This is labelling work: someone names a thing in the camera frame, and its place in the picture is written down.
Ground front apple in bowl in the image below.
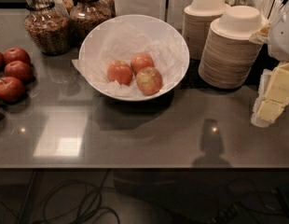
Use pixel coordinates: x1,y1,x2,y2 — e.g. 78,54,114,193
136,67,163,95

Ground red apple top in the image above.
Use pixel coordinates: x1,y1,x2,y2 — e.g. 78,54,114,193
3,47,31,64

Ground glass jar with granola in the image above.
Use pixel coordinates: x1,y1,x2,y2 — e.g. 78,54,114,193
23,0,72,55

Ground apple in bowl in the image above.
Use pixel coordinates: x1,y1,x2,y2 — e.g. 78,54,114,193
107,60,133,86
131,52,155,74
136,67,163,95

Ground white bowl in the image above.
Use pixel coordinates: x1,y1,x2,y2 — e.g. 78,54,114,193
78,14,191,102

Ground black floor cables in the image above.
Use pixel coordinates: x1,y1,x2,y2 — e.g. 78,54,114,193
0,168,121,224

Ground left apple in bowl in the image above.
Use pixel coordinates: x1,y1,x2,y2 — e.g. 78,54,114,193
107,60,133,86

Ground back apple in bowl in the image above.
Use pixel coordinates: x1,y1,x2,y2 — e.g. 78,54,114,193
131,52,155,74

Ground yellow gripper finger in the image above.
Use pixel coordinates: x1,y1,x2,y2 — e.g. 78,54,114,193
251,62,289,128

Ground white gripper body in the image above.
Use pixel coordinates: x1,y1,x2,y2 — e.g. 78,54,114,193
249,0,289,62

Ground back stack of paper bowls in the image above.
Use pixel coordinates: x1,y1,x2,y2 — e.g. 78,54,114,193
182,0,228,60

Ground red apple front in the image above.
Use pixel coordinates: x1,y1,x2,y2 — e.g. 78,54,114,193
0,77,25,103

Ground red apple middle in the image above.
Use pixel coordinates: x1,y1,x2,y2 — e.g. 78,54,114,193
4,61,34,83

